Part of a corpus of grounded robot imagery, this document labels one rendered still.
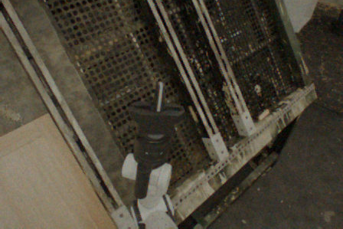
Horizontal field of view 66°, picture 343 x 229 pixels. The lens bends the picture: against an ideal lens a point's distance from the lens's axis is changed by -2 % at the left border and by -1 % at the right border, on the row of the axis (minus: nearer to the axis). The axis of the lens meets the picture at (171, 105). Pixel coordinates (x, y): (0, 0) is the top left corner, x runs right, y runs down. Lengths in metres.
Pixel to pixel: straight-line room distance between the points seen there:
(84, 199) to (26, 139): 0.31
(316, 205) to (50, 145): 2.03
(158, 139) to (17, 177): 0.59
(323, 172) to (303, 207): 0.42
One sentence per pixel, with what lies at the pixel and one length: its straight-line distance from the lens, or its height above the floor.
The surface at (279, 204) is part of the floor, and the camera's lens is 2.37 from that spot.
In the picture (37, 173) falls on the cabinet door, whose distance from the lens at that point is 1.06.
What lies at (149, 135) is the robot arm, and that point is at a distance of 0.61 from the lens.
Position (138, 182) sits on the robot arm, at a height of 1.44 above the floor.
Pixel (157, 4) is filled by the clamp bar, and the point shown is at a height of 1.52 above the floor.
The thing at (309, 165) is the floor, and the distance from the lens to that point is 2.67.
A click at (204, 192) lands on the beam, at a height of 0.85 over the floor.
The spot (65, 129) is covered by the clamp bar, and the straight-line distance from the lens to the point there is 1.00.
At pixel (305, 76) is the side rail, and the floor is 0.96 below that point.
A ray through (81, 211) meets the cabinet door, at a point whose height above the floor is 1.03.
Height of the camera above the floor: 2.02
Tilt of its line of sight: 45 degrees down
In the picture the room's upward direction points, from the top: straight up
